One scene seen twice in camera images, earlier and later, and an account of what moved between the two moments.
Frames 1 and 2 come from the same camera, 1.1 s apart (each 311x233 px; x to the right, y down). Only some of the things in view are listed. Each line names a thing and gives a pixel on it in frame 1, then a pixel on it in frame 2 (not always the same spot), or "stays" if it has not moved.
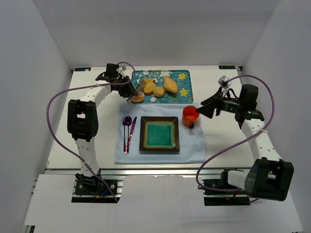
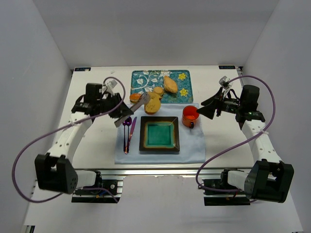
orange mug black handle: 190,116 stays
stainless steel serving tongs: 140,86 -> 144,98
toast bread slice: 149,86 -> 153,107
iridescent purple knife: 132,128 stays
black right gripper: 217,104 stays
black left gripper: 127,89 -> 117,106
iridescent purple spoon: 128,122 stays
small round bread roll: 159,91 stays
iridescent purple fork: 125,143 stays
